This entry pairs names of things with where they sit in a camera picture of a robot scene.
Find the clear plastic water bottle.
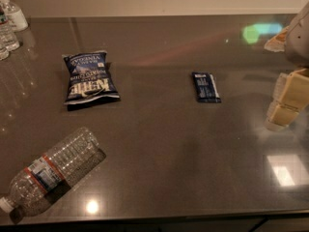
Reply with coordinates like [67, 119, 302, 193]
[0, 128, 105, 216]

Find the clear bottle at edge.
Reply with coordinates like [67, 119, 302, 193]
[0, 43, 9, 60]

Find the clear water bottle upright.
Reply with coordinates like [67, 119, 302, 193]
[0, 8, 20, 51]

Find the blue kettle chips bag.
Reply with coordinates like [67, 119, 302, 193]
[63, 50, 120, 105]

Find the white pump sanitizer bottle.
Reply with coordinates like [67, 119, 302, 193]
[0, 0, 28, 32]

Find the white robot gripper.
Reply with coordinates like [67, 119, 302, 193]
[264, 2, 309, 131]

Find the small dark blue packet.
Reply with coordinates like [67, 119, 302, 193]
[191, 72, 221, 103]

